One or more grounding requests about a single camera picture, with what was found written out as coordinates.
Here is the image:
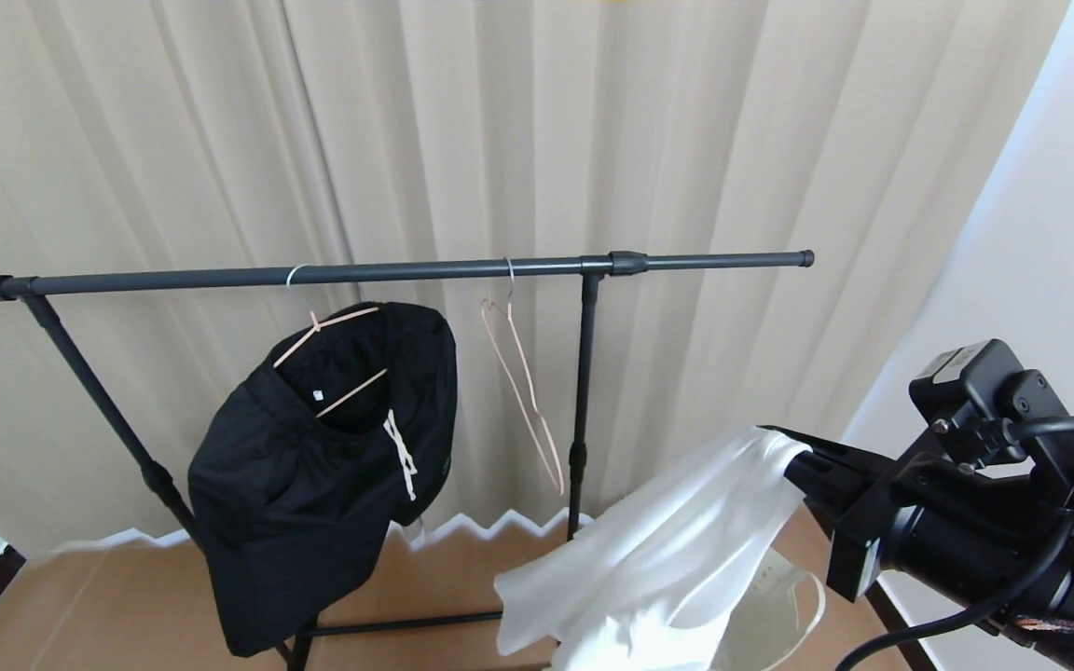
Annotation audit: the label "white garment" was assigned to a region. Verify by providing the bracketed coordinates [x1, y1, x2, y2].
[493, 426, 813, 671]

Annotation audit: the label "pink clothes hanger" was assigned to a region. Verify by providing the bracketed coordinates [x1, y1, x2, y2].
[271, 264, 390, 420]
[481, 258, 566, 497]

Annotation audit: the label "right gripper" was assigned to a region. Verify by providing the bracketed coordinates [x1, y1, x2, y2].
[824, 450, 1074, 604]

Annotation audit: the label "white laundry basket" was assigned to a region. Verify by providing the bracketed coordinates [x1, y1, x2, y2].
[709, 548, 827, 671]

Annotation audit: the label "beige curtain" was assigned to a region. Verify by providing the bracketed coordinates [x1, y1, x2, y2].
[0, 0, 1071, 560]

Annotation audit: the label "black clothes rack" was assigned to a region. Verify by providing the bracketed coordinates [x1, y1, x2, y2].
[0, 250, 816, 671]

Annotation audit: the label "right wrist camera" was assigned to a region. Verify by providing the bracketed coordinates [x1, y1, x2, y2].
[908, 338, 1074, 495]

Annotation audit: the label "black shorts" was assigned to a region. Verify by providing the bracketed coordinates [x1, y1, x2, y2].
[187, 300, 459, 658]

